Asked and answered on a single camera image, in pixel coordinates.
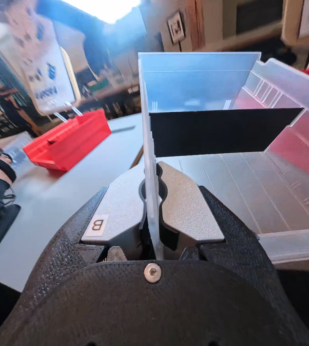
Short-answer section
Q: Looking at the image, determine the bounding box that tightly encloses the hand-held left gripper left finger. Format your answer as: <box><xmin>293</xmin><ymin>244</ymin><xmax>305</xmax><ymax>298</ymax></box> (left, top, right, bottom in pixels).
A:
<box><xmin>81</xmin><ymin>165</ymin><xmax>148</xmax><ymax>260</ymax></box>

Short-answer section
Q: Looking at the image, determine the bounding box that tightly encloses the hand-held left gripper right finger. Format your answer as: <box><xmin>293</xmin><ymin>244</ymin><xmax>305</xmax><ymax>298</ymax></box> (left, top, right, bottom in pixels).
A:
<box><xmin>156</xmin><ymin>161</ymin><xmax>225</xmax><ymax>257</ymax></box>

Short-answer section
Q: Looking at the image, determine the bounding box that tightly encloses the clear plastic bin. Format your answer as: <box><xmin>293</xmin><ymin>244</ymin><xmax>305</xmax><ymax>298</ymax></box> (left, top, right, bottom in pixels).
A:
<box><xmin>138</xmin><ymin>51</ymin><xmax>309</xmax><ymax>264</ymax></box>

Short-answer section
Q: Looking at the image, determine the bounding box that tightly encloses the black divider panel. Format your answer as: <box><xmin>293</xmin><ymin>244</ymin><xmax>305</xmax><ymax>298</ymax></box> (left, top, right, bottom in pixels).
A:
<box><xmin>149</xmin><ymin>108</ymin><xmax>304</xmax><ymax>158</ymax></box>

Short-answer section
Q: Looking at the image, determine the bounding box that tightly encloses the framed black-white wall marker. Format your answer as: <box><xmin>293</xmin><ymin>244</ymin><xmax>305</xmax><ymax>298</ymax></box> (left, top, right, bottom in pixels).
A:
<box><xmin>166</xmin><ymin>11</ymin><xmax>186</xmax><ymax>52</ymax></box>

